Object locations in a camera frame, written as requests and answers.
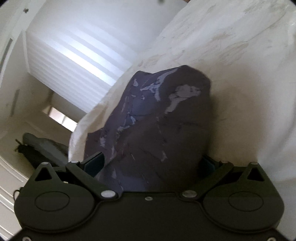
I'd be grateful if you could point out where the purple patterned hooded jacket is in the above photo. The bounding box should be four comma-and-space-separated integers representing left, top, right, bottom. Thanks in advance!
85, 65, 212, 193

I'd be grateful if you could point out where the white bed comforter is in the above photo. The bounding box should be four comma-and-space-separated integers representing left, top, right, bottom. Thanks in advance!
68, 0, 296, 186

